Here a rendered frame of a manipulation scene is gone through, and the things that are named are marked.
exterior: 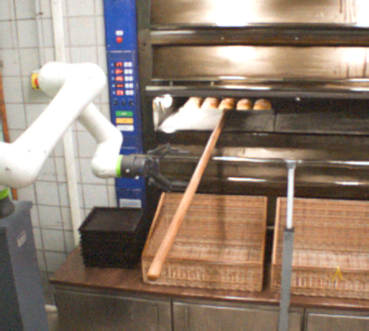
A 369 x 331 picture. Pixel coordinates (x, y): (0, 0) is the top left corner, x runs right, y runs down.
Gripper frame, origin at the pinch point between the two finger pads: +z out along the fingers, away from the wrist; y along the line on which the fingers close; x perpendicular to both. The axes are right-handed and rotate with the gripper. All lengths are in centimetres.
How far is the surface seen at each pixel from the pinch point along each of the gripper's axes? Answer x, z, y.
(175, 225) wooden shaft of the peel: 52, 6, -1
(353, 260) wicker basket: -39, 76, 61
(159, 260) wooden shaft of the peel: 73, 6, -1
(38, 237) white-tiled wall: -59, -104, 70
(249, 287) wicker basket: -8, 26, 59
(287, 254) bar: 3, 42, 35
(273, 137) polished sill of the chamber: -57, 34, 3
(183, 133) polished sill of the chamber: -58, -12, 2
